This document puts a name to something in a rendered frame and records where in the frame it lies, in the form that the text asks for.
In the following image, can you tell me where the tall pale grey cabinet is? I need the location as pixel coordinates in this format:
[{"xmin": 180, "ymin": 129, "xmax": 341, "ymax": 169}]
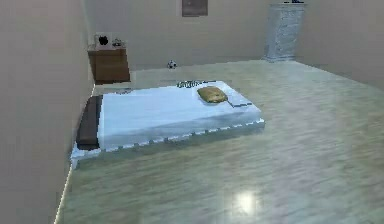
[{"xmin": 262, "ymin": 2, "xmax": 306, "ymax": 63}]

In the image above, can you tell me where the dark patterned flat object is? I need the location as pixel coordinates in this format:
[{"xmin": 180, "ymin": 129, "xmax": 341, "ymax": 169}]
[{"xmin": 176, "ymin": 79, "xmax": 204, "ymax": 89}]

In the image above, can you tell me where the yellow-brown pillow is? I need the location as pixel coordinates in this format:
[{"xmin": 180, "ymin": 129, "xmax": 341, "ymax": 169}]
[{"xmin": 196, "ymin": 86, "xmax": 229, "ymax": 104}]

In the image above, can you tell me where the brown framed wall picture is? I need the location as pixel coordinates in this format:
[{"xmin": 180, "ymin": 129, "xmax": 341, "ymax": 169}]
[{"xmin": 181, "ymin": 0, "xmax": 209, "ymax": 18}]

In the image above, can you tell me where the brown wooden nightstand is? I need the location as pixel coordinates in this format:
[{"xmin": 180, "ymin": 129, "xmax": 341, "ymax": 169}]
[{"xmin": 87, "ymin": 45, "xmax": 132, "ymax": 85}]

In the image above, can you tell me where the white bed with dark headboard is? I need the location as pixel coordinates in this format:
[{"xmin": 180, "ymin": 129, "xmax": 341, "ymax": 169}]
[{"xmin": 70, "ymin": 79, "xmax": 267, "ymax": 168}]

